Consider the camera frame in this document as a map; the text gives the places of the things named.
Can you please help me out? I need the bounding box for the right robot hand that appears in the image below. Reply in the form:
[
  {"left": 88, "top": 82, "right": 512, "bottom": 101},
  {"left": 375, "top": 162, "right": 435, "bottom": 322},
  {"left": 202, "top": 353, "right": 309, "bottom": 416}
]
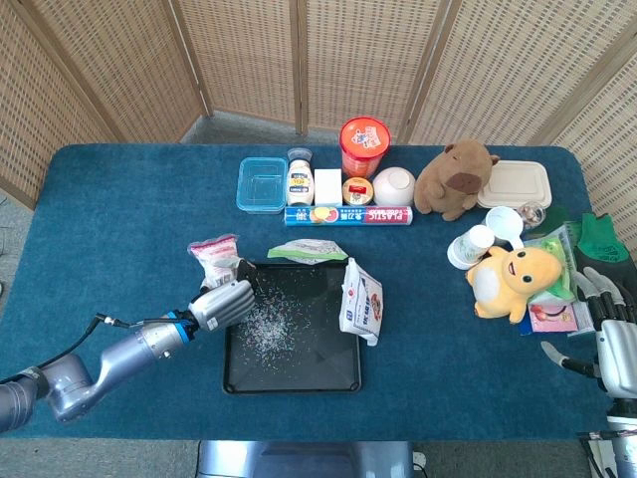
[{"left": 540, "top": 266, "right": 637, "bottom": 400}]

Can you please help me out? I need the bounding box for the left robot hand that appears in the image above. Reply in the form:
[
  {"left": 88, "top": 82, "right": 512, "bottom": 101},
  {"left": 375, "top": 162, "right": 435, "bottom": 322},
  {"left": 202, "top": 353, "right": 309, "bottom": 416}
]
[{"left": 188, "top": 260, "right": 259, "bottom": 334}]

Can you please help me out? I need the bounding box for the pink snack packet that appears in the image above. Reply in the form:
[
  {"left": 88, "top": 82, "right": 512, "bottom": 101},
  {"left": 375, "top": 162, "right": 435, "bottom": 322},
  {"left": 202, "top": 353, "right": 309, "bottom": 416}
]
[{"left": 187, "top": 233, "right": 244, "bottom": 291}]

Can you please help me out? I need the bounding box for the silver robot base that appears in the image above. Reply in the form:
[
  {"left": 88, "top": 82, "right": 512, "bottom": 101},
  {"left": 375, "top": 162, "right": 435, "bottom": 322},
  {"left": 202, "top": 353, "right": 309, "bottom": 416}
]
[{"left": 196, "top": 439, "right": 415, "bottom": 478}]

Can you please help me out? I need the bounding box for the green white plastic packet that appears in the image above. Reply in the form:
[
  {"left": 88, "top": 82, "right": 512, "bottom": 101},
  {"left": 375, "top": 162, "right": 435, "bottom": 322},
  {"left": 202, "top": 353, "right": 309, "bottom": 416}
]
[{"left": 267, "top": 238, "right": 349, "bottom": 266}]

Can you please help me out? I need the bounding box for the green snack packet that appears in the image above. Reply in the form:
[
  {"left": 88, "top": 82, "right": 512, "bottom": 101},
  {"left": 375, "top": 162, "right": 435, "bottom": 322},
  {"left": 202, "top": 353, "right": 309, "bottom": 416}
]
[{"left": 521, "top": 223, "right": 582, "bottom": 306}]

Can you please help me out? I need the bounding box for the white red blue salt bag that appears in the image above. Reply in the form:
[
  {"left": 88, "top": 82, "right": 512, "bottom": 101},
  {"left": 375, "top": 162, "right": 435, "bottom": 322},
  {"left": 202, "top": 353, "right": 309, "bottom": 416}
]
[{"left": 338, "top": 257, "right": 384, "bottom": 348}]

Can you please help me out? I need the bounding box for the pink card packet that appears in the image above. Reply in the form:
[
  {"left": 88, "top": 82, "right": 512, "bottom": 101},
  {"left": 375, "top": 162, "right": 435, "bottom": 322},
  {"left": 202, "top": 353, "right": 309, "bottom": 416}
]
[{"left": 528, "top": 301, "right": 581, "bottom": 334}]

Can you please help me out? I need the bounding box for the black square tray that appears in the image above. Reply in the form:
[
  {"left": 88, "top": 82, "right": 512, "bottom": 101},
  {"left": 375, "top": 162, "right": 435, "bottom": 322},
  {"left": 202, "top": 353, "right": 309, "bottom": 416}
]
[{"left": 222, "top": 261, "right": 362, "bottom": 395}]

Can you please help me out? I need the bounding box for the green black work glove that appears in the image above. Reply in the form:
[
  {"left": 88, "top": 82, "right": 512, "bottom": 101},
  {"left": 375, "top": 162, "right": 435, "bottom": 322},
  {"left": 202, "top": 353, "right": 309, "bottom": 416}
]
[{"left": 573, "top": 212, "right": 637, "bottom": 304}]

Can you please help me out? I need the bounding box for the yellow plush toy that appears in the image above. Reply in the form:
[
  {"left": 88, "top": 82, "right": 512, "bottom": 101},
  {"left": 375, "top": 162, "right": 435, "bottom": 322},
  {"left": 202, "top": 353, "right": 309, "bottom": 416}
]
[{"left": 465, "top": 245, "right": 563, "bottom": 326}]

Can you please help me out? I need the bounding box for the blue plastic food container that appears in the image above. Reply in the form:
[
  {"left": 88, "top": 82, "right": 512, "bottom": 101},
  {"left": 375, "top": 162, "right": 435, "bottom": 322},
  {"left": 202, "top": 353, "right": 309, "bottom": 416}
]
[{"left": 235, "top": 156, "right": 289, "bottom": 215}]

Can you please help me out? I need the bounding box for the blue table carpet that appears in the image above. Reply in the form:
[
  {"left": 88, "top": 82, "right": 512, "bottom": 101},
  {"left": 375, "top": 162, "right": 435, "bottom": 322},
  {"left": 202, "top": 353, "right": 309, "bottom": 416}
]
[{"left": 0, "top": 142, "right": 629, "bottom": 442}]

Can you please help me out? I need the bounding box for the white mayonnaise bottle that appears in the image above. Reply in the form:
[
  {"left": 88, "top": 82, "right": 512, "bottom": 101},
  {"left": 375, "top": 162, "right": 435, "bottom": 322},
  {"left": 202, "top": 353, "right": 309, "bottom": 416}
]
[{"left": 286, "top": 146, "right": 316, "bottom": 207}]

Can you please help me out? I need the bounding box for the clear small nut container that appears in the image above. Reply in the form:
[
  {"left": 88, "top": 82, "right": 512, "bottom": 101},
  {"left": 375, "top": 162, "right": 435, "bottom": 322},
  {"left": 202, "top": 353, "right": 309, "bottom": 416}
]
[{"left": 515, "top": 202, "right": 547, "bottom": 231}]

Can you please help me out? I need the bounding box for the blue plastic wrap box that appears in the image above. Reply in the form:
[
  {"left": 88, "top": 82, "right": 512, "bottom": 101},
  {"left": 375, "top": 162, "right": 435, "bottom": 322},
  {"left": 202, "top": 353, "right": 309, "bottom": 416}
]
[{"left": 284, "top": 205, "right": 414, "bottom": 228}]

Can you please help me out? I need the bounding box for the white rectangular box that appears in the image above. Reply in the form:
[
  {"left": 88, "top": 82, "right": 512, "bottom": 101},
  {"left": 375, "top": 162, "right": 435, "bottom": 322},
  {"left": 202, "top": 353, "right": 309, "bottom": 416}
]
[{"left": 314, "top": 167, "right": 344, "bottom": 207}]

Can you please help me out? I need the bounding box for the white plastic scoop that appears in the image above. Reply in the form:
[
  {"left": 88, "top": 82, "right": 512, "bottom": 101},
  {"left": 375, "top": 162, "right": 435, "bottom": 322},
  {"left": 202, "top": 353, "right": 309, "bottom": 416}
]
[{"left": 485, "top": 205, "right": 527, "bottom": 251}]

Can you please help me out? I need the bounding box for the white paper cup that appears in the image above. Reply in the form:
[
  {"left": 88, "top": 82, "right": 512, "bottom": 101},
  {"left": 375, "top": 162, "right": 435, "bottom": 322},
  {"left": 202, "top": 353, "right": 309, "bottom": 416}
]
[{"left": 446, "top": 224, "right": 496, "bottom": 271}]

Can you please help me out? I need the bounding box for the small jar with red label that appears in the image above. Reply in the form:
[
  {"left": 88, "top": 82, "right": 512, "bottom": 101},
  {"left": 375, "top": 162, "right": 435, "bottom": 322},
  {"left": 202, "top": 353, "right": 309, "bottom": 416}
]
[{"left": 341, "top": 177, "right": 375, "bottom": 207}]

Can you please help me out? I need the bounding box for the beige lidded lunch box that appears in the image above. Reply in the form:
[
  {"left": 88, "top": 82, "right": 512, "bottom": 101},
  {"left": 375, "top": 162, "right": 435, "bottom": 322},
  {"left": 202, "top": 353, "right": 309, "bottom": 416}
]
[{"left": 476, "top": 159, "right": 553, "bottom": 210}]

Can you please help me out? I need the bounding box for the white upturned bowl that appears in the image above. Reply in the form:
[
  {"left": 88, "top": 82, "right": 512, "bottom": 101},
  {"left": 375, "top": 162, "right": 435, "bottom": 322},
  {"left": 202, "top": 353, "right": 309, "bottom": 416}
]
[{"left": 371, "top": 165, "right": 417, "bottom": 208}]

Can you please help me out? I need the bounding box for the tall orange lidded canister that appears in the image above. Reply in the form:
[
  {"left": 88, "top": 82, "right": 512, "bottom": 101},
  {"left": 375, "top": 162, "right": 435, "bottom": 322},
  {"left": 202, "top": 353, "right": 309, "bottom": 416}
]
[{"left": 339, "top": 117, "right": 392, "bottom": 181}]

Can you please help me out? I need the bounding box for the brown capybara plush toy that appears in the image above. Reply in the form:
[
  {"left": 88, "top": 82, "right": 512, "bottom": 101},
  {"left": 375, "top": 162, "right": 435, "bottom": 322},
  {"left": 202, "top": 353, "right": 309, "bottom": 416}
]
[{"left": 413, "top": 138, "right": 501, "bottom": 222}]

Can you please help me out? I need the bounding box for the woven bamboo folding screen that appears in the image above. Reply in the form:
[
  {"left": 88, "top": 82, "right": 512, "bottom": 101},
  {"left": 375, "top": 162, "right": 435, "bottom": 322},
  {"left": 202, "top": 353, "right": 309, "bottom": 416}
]
[{"left": 0, "top": 0, "right": 637, "bottom": 260}]

